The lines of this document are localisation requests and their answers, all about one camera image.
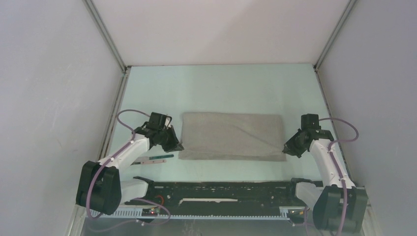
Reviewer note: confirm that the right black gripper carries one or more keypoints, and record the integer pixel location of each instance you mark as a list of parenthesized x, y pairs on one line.
[(289, 147)]

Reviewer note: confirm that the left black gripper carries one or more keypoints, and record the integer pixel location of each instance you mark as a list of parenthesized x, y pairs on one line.
[(174, 145)]

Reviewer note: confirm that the grey cloth napkin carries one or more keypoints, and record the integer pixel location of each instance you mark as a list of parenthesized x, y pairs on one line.
[(224, 136)]

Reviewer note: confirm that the right white base arm link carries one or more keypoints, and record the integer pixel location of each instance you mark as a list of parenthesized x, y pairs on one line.
[(306, 191)]

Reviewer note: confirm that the left white base arm link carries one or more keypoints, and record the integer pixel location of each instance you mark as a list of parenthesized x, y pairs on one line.
[(134, 188)]

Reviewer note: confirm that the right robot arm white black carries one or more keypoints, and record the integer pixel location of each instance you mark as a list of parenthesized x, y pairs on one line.
[(339, 207)]

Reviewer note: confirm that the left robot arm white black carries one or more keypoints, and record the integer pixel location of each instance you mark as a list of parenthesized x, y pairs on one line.
[(100, 188)]

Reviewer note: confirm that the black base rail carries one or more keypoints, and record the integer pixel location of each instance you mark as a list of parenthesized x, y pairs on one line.
[(224, 198)]

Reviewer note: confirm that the white slotted cable duct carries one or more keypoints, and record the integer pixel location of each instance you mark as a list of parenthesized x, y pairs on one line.
[(138, 213)]

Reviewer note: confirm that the right aluminium frame post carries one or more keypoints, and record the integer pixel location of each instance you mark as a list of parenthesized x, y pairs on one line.
[(335, 33)]

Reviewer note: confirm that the aluminium frame post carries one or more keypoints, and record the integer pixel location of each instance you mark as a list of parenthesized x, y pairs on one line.
[(91, 7), (335, 33)]

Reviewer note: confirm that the left aluminium frame post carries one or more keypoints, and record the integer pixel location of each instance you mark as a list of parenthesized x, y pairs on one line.
[(91, 7)]

